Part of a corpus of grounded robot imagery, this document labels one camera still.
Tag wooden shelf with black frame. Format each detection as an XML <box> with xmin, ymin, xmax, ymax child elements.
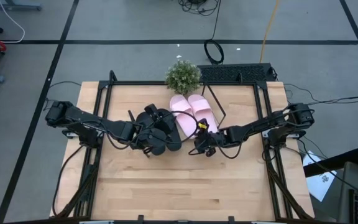
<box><xmin>127</xmin><ymin>85</ymin><xmax>227</xmax><ymax>158</ymax></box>

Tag thin black floor cable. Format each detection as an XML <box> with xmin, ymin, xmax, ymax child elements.
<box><xmin>43</xmin><ymin>80</ymin><xmax>82</xmax><ymax>112</ymax></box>
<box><xmin>284</xmin><ymin>83</ymin><xmax>358</xmax><ymax>107</ymax></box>

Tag pink slide sandal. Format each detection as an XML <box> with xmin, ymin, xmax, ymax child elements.
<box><xmin>187</xmin><ymin>94</ymin><xmax>219</xmax><ymax>134</ymax></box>
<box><xmin>169</xmin><ymin>95</ymin><xmax>199</xmax><ymax>138</ymax></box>

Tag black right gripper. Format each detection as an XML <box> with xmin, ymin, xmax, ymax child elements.
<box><xmin>194</xmin><ymin>119</ymin><xmax>228</xmax><ymax>158</ymax></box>

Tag tangled black cable bundle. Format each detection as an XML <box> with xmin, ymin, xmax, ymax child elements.
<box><xmin>177</xmin><ymin>0</ymin><xmax>221</xmax><ymax>17</ymax></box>

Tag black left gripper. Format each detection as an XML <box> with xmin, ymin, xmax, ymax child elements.
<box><xmin>131</xmin><ymin>104</ymin><xmax>177</xmax><ymax>156</ymax></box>

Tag green potted plant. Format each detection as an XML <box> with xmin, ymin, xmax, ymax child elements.
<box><xmin>165</xmin><ymin>58</ymin><xmax>203</xmax><ymax>96</ymax></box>

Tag white paper sheet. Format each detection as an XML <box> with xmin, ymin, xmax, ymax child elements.
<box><xmin>302</xmin><ymin>151</ymin><xmax>338</xmax><ymax>202</ymax></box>

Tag white floor cable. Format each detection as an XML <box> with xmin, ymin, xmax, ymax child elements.
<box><xmin>0</xmin><ymin>0</ymin><xmax>26</xmax><ymax>44</ymax></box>

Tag yellow hanging cable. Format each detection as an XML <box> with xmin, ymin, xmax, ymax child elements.
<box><xmin>259</xmin><ymin>0</ymin><xmax>282</xmax><ymax>63</ymax></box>

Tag black coiled hanging cable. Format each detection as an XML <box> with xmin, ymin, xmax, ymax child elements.
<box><xmin>203</xmin><ymin>0</ymin><xmax>225</xmax><ymax>65</ymax></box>

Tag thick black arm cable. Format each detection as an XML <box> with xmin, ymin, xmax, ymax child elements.
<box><xmin>51</xmin><ymin>145</ymin><xmax>84</xmax><ymax>217</ymax></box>

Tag black metal table frame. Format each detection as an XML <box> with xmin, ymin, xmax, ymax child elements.
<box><xmin>51</xmin><ymin>70</ymin><xmax>315</xmax><ymax>222</ymax></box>

